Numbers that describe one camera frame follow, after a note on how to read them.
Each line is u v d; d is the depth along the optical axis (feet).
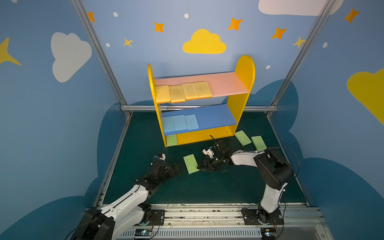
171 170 2.50
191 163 3.04
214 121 3.19
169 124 3.10
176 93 2.35
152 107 2.40
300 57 2.87
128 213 1.64
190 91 2.40
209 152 2.95
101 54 2.78
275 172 1.65
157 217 2.44
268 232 2.35
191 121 3.14
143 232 2.32
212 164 2.70
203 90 2.44
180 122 3.14
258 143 3.34
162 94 2.33
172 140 3.32
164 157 2.67
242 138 3.46
